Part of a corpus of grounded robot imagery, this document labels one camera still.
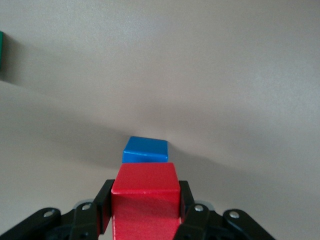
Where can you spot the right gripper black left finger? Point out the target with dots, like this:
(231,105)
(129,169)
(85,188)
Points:
(85,220)

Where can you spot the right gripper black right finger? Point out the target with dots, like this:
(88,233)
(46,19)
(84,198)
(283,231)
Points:
(200,222)

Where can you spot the red wooden cube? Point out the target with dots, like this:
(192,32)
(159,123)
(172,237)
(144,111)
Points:
(145,200)

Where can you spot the blue wooden cube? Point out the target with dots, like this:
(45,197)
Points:
(145,150)

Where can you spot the green wooden cube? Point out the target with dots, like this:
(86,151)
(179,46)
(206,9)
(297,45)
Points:
(1,50)

